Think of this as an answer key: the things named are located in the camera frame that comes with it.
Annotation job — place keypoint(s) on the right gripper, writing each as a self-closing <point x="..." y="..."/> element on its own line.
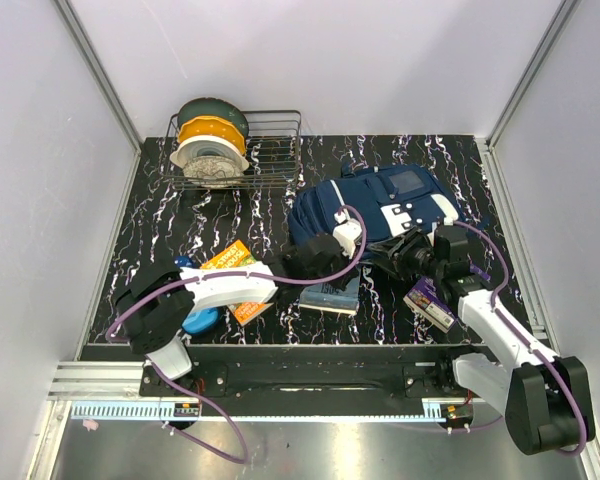
<point x="390" y="259"/>

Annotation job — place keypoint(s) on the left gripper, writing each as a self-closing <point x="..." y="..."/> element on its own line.
<point x="343" y="282"/>

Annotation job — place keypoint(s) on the blue 1984 book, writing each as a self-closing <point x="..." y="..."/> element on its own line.
<point x="327" y="298"/>

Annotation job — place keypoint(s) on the purple book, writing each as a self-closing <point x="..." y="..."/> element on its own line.
<point x="454" y="294"/>

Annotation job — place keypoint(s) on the navy blue student backpack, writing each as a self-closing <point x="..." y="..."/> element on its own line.
<point x="390" y="200"/>

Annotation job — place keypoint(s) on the orange treehouse book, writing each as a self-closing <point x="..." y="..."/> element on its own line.
<point x="237" y="255"/>

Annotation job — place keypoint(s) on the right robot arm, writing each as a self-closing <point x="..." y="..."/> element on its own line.
<point x="543" y="397"/>

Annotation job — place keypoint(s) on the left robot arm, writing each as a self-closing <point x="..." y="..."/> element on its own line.
<point x="153" y="307"/>

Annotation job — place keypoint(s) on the blue dinosaur pencil case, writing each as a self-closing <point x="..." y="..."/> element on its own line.
<point x="201" y="321"/>

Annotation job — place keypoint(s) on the grey speckled plate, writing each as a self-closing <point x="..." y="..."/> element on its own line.
<point x="213" y="172"/>

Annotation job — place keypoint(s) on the white plate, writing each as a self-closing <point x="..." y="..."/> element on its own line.
<point x="207" y="145"/>

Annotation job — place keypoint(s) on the yellow plate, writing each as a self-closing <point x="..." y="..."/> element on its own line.
<point x="213" y="126"/>

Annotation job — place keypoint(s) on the dark green plate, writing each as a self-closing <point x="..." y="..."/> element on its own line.
<point x="210" y="106"/>

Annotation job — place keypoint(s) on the wire dish rack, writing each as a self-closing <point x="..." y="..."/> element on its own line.
<point x="273" y="153"/>

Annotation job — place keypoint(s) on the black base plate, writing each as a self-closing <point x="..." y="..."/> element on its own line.
<point x="312" y="381"/>

